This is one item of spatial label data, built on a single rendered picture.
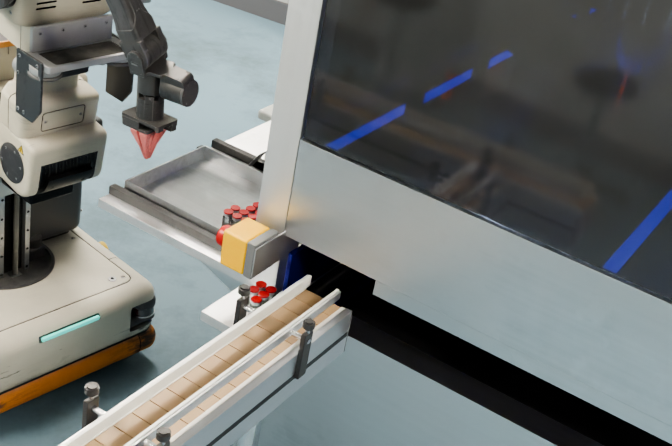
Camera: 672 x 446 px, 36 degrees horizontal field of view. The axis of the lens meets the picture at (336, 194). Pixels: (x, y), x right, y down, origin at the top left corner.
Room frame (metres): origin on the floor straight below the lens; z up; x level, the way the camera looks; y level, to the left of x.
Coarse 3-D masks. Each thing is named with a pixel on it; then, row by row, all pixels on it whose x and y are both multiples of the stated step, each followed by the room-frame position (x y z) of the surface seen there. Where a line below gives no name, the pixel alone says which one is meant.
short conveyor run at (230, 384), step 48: (240, 288) 1.44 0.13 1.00; (288, 288) 1.51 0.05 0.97; (240, 336) 1.40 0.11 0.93; (288, 336) 1.39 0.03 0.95; (336, 336) 1.49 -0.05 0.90; (96, 384) 1.13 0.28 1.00; (192, 384) 1.25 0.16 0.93; (240, 384) 1.27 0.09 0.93; (288, 384) 1.36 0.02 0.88; (96, 432) 1.08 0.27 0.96; (144, 432) 1.09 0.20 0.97; (192, 432) 1.14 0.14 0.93; (240, 432) 1.25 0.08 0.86
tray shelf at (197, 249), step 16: (256, 128) 2.31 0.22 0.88; (240, 144) 2.21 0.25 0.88; (256, 144) 2.22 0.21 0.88; (112, 208) 1.82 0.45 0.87; (128, 208) 1.82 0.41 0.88; (144, 224) 1.78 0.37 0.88; (160, 224) 1.78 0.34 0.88; (176, 240) 1.74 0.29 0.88; (192, 240) 1.74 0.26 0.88; (192, 256) 1.72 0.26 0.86; (208, 256) 1.70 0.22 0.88; (224, 272) 1.68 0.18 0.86
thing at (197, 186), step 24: (168, 168) 1.98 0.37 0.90; (192, 168) 2.04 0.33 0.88; (216, 168) 2.06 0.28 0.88; (240, 168) 2.04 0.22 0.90; (144, 192) 1.84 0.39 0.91; (168, 192) 1.91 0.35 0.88; (192, 192) 1.93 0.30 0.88; (216, 192) 1.95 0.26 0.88; (240, 192) 1.97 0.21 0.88; (192, 216) 1.78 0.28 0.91; (216, 216) 1.85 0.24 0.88
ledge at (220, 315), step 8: (224, 296) 1.57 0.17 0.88; (232, 296) 1.58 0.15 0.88; (240, 296) 1.58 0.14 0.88; (216, 304) 1.54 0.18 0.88; (224, 304) 1.55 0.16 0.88; (232, 304) 1.55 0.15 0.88; (208, 312) 1.52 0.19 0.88; (216, 312) 1.52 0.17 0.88; (224, 312) 1.52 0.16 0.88; (232, 312) 1.53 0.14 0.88; (208, 320) 1.51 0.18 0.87; (216, 320) 1.50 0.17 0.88; (224, 320) 1.50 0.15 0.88; (232, 320) 1.51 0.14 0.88; (216, 328) 1.50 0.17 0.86; (224, 328) 1.49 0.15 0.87
